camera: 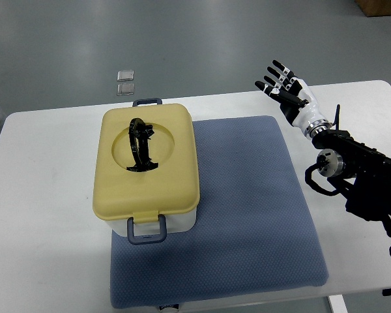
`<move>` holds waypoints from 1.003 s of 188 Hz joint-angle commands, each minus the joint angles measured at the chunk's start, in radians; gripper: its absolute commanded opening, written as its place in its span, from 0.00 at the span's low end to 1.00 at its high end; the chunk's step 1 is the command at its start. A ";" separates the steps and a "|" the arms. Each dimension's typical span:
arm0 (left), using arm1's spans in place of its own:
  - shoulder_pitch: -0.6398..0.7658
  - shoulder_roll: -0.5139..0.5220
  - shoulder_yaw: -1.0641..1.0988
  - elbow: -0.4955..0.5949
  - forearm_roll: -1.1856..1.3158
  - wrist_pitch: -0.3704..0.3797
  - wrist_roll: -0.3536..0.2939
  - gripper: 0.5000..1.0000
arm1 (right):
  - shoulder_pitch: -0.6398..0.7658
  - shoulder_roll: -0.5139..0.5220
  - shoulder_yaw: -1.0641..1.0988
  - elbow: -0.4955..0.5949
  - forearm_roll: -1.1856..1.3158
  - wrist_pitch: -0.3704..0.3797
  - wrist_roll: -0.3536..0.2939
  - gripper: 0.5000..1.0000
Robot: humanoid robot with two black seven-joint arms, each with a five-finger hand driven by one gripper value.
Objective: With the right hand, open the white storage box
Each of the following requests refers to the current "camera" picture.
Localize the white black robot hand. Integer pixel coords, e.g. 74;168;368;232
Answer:
255;60;332;140

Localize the yellow box lid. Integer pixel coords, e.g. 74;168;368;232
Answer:
92;97;201;245

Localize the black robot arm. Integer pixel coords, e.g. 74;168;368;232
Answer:
305;105;391;237

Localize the brown cardboard box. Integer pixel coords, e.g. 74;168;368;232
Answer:
355;0;391;17

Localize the white storage box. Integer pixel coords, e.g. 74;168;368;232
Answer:
106;208;197;237

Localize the blue padded mat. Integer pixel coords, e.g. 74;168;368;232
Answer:
110;116;328;308

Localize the upper floor plate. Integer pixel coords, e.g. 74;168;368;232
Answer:
117;70;134;82

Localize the white table leg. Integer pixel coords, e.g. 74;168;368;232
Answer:
327;295;348;313

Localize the label under table edge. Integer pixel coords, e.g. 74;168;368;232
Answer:
158;304;179;311

